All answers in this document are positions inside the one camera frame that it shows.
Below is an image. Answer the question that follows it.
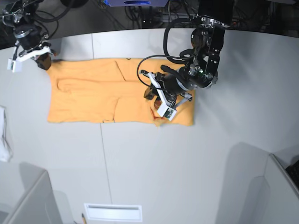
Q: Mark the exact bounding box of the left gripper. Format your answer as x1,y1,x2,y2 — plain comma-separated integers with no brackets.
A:
143,70,194,109

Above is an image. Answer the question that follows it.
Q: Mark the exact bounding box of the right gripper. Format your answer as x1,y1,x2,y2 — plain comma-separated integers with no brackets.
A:
14,25,51,70

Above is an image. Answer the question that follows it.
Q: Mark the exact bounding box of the orange T-shirt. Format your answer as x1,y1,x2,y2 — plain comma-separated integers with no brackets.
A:
47,58,195,126

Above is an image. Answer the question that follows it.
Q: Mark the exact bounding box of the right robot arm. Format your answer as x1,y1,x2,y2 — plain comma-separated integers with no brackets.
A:
0,0,75,72

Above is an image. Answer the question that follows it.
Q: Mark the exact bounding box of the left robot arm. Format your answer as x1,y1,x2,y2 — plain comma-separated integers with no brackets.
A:
137,0,235,109

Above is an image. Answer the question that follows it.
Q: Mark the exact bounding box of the blue grey box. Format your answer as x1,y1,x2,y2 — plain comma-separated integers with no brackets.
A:
104,0,168,7

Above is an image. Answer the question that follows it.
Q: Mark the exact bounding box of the white cloth at left edge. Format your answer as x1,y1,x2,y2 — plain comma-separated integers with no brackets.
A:
0,106,13,162

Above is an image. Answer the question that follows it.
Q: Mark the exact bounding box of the white paper label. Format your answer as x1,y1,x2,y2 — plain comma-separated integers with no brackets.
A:
84,203,143,222

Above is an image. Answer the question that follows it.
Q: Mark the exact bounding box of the grey partition left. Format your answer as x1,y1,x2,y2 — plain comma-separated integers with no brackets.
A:
0,162,63,224

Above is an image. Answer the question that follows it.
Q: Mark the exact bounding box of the grey partition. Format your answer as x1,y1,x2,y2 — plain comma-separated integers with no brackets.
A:
244,154,299,224
0,162,63,224

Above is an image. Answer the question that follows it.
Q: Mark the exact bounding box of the pencil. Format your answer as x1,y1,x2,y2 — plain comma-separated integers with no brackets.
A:
81,213,87,224

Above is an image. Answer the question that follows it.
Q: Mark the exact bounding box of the black keyboard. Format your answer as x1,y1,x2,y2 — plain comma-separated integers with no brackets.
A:
285,161,299,188

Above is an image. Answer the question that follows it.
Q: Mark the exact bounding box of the grey partition right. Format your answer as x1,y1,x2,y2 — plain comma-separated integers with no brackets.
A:
244,154,299,224

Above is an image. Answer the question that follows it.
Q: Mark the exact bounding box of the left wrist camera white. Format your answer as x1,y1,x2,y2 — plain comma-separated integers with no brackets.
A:
139,69,193,122

